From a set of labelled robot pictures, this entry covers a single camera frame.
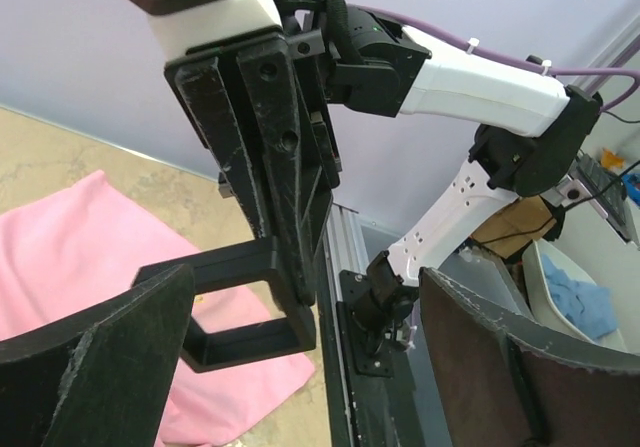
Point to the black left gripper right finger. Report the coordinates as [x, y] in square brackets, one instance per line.
[505, 380]

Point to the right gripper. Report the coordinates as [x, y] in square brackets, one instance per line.
[250, 103]

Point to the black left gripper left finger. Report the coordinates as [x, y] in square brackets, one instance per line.
[99, 377]

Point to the small black stand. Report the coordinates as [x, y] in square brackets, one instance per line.
[244, 307]

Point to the pink garment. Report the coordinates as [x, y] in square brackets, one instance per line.
[85, 244]

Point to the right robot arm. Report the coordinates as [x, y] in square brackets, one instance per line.
[530, 125]

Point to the black metal base frame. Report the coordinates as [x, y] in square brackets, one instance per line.
[365, 339]

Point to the aluminium rail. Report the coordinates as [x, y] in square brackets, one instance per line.
[345, 246]

